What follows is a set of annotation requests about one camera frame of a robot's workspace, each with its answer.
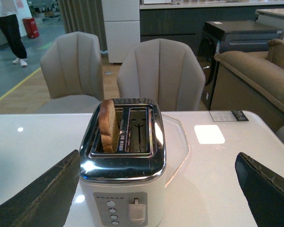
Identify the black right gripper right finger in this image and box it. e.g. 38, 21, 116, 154
235, 152, 284, 227

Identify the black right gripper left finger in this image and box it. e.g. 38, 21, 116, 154
0, 150, 80, 227

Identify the slice of brown bread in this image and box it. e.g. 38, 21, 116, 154
98, 99, 119, 153

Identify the white chrome two-slot toaster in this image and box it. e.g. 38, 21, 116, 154
79, 98, 167, 227

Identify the laminated label card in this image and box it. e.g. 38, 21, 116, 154
209, 110, 249, 122

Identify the clear acrylic mat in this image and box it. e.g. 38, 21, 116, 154
162, 114, 190, 189

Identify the brown sofa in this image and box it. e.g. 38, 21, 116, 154
210, 39, 284, 132

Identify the beige chair left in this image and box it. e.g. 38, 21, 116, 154
37, 32, 104, 114

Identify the beige chair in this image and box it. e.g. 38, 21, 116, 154
117, 39, 205, 111
37, 32, 104, 114

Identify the beige chair right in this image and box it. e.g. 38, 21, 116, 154
117, 39, 205, 111

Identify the black washing machine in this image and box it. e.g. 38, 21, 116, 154
197, 20, 282, 109

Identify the red fire extinguisher box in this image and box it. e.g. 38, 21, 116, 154
22, 17, 39, 39

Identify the beige slatted curtain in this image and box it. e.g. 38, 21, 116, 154
58, 0, 107, 52

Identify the dark grey kitchen counter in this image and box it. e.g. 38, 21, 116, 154
140, 0, 284, 53

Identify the person in black trousers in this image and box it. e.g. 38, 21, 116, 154
0, 0, 28, 67

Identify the white pillar cabinet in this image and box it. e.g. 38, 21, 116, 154
101, 0, 141, 63

